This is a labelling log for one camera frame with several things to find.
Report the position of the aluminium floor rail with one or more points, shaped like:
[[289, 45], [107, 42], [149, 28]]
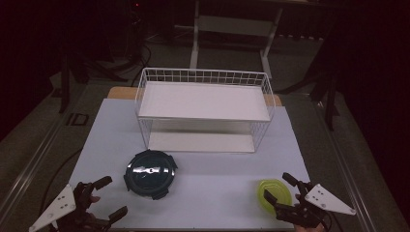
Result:
[[32, 164], [338, 151]]

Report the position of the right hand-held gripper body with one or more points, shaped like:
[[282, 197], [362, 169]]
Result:
[[325, 199]]

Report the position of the yellow-green plastic bowl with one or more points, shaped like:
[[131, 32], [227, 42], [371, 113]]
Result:
[[284, 192]]

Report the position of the light blue table mat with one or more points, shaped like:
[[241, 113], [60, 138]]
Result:
[[209, 187]]

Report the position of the person's left hand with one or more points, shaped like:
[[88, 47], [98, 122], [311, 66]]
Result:
[[94, 199]]

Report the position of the black upright stand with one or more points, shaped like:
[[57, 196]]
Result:
[[330, 106]]

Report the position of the dark teal round lidded container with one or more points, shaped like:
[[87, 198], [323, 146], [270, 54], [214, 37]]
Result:
[[150, 174]]

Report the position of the black rectangular floor bracket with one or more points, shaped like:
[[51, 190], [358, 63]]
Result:
[[69, 120]]

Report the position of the white metal table frame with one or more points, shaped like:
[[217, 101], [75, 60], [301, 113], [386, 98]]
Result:
[[235, 25]]

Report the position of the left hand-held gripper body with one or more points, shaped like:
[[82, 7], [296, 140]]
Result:
[[58, 206]]

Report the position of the person's right hand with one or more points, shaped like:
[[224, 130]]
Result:
[[306, 229]]

